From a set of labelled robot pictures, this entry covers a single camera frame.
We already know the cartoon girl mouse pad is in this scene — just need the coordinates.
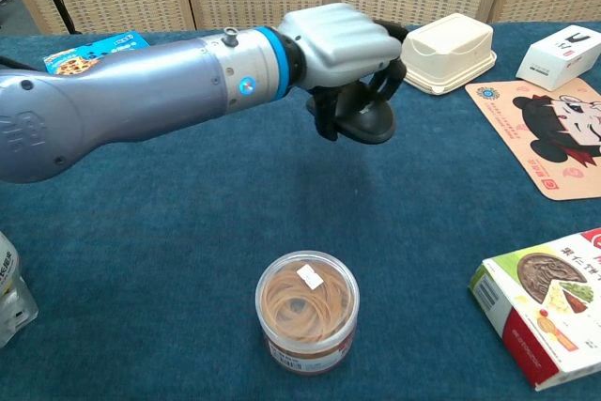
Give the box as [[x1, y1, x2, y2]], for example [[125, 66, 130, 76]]
[[464, 77, 601, 202]]

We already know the blue felt table cover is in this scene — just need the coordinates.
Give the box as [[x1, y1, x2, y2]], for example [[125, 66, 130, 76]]
[[0, 21, 601, 401]]

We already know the black stapler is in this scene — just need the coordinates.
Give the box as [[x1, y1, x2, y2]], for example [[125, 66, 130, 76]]
[[374, 19, 409, 44]]

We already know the black computer mouse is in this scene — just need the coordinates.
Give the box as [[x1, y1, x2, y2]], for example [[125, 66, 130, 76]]
[[307, 81, 397, 145]]

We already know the clear jar of rubber bands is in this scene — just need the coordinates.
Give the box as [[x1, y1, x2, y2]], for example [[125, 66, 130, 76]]
[[254, 250, 361, 377]]

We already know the white box with black print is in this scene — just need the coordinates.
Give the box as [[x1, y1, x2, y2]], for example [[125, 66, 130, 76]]
[[515, 23, 601, 92]]

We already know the red green food box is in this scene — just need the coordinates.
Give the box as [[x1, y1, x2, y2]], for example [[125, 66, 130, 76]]
[[468, 227, 601, 392]]

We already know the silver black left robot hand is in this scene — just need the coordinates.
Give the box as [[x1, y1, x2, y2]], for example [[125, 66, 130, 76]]
[[276, 2, 408, 142]]

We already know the cream lidded lunch box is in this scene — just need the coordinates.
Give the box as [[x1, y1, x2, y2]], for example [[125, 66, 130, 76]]
[[399, 12, 498, 96]]

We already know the blue cookie box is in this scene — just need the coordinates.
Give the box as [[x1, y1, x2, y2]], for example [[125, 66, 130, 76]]
[[43, 30, 151, 76]]

